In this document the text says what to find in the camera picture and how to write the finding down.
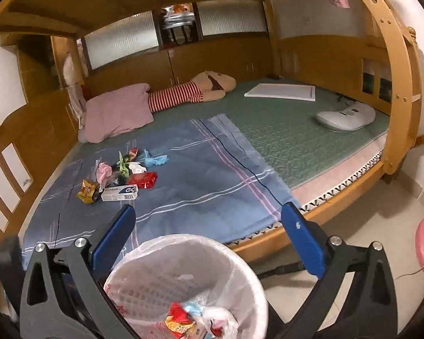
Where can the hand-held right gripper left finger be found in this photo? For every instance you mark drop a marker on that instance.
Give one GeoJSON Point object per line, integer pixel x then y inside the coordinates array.
{"type": "Point", "coordinates": [115, 235]}

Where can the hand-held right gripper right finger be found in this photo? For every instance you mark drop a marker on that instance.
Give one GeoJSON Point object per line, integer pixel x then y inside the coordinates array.
{"type": "Point", "coordinates": [304, 240]}

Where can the white blue carton box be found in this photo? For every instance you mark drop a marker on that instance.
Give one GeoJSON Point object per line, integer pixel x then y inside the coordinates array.
{"type": "Point", "coordinates": [120, 192]}

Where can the yellow snack packet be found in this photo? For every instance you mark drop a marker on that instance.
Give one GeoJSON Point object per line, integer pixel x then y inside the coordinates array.
{"type": "Point", "coordinates": [88, 190]}

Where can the red packet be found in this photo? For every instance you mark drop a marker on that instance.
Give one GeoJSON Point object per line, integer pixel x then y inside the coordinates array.
{"type": "Point", "coordinates": [143, 180]}

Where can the pink wrapper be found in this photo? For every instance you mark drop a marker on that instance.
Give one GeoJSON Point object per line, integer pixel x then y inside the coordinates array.
{"type": "Point", "coordinates": [104, 173]}

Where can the green wrapper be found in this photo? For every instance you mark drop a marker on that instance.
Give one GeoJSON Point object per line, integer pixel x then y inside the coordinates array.
{"type": "Point", "coordinates": [123, 164]}

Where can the white lined trash bin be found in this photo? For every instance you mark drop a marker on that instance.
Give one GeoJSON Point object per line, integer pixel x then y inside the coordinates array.
{"type": "Point", "coordinates": [183, 272]}

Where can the large light blue wrapper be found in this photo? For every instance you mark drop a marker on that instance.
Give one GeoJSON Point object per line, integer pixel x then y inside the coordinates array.
{"type": "Point", "coordinates": [153, 160]}

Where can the white patterned mattress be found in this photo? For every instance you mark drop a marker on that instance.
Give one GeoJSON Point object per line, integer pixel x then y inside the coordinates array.
{"type": "Point", "coordinates": [339, 192]}

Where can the blue plaid bed sheet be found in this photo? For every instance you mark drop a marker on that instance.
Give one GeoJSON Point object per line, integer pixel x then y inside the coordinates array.
{"type": "Point", "coordinates": [198, 183]}

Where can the red crumpled wrapper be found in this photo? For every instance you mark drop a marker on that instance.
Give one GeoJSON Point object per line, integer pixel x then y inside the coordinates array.
{"type": "Point", "coordinates": [178, 316]}

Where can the small light blue wrapper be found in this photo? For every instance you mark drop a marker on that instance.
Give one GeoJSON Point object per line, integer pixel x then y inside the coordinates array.
{"type": "Point", "coordinates": [194, 309]}

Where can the green quilted bed mat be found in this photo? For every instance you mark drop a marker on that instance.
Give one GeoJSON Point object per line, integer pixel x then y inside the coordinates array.
{"type": "Point", "coordinates": [286, 130]}

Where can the white plastic bag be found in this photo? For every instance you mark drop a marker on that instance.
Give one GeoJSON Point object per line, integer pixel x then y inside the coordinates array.
{"type": "Point", "coordinates": [219, 323]}

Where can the pink pillow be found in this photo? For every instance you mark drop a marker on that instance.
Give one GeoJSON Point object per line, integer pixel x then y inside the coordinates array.
{"type": "Point", "coordinates": [116, 113]}

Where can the white neck pillow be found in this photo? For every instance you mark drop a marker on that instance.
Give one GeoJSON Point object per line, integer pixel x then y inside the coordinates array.
{"type": "Point", "coordinates": [346, 116]}

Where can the white flat board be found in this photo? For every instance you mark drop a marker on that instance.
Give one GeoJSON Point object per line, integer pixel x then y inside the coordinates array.
{"type": "Point", "coordinates": [282, 91]}

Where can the striped plush doll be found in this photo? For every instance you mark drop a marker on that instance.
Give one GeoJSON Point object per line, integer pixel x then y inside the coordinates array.
{"type": "Point", "coordinates": [183, 93]}

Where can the white pink cloth bundle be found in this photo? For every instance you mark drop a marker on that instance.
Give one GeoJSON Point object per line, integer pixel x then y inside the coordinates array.
{"type": "Point", "coordinates": [70, 72]}

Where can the frosted glass panel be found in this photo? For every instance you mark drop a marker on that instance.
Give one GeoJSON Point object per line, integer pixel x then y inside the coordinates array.
{"type": "Point", "coordinates": [120, 42]}
{"type": "Point", "coordinates": [229, 17]}

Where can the wooden bunk bed frame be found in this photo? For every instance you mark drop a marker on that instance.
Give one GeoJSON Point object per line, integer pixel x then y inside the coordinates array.
{"type": "Point", "coordinates": [399, 113]}

